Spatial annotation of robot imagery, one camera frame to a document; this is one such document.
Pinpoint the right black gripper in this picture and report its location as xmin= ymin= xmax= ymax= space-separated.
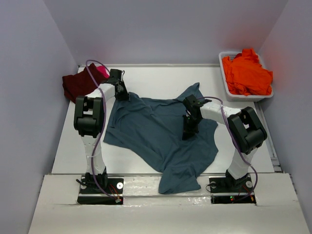
xmin=182 ymin=114 xmax=202 ymax=139

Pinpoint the teal blue t shirt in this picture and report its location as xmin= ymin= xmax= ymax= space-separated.
xmin=103 ymin=83 xmax=218 ymax=195

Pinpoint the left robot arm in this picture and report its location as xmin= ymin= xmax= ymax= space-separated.
xmin=74 ymin=69 xmax=130 ymax=195

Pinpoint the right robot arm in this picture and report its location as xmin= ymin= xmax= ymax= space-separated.
xmin=182 ymin=95 xmax=267 ymax=194

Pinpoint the pink folded t shirt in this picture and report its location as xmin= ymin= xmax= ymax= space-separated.
xmin=97 ymin=66 xmax=110 ymax=78

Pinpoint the dark red folded t shirt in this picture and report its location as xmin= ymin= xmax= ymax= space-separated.
xmin=62 ymin=63 xmax=107 ymax=103

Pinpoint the white plastic basket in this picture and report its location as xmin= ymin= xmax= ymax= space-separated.
xmin=218 ymin=51 xmax=273 ymax=102

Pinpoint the orange t shirt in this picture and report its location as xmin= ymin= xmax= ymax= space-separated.
xmin=221 ymin=48 xmax=273 ymax=96

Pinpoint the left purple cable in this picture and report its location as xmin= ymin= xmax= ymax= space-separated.
xmin=85 ymin=59 xmax=117 ymax=199

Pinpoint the purple cable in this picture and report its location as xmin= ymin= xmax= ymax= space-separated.
xmin=85 ymin=59 xmax=117 ymax=199
xmin=197 ymin=97 xmax=258 ymax=202

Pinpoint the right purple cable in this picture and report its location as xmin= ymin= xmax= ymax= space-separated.
xmin=197 ymin=97 xmax=258 ymax=202

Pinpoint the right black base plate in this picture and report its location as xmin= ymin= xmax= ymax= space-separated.
xmin=206 ymin=176 xmax=256 ymax=204

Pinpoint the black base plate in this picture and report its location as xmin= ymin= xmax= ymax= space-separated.
xmin=76 ymin=176 xmax=124 ymax=205
xmin=206 ymin=176 xmax=256 ymax=204

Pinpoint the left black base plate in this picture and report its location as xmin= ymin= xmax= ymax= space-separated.
xmin=76 ymin=176 xmax=124 ymax=205

